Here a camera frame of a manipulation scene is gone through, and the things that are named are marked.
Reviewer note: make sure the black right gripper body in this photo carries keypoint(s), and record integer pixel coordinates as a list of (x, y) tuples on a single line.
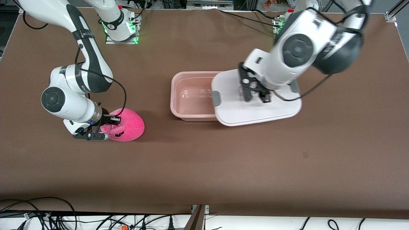
[(105, 119)]

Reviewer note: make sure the white box lid grey latches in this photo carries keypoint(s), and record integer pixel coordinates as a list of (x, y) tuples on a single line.
[(255, 111)]

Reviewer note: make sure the pink plush toy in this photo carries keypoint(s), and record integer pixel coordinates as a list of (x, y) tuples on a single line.
[(132, 124)]

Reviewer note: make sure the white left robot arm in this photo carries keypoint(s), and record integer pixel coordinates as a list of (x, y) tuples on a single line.
[(297, 48)]

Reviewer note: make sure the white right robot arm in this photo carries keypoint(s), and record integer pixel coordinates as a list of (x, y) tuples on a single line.
[(64, 99)]

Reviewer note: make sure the pink translucent plastic box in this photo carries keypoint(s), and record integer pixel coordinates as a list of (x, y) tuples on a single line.
[(191, 95)]

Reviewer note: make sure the black power plug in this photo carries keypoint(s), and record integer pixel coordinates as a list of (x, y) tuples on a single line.
[(171, 224)]

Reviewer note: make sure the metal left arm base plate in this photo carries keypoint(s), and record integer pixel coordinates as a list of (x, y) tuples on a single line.
[(276, 25)]

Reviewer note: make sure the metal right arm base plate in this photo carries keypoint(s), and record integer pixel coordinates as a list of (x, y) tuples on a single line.
[(134, 38)]

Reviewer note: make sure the grey metal rail piece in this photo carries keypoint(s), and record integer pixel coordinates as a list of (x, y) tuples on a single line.
[(209, 3)]

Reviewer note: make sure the aluminium profile post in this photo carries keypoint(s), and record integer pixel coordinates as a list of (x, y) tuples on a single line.
[(196, 220)]

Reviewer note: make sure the aluminium corner frame profile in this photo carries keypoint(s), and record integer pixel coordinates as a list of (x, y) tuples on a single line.
[(392, 15)]

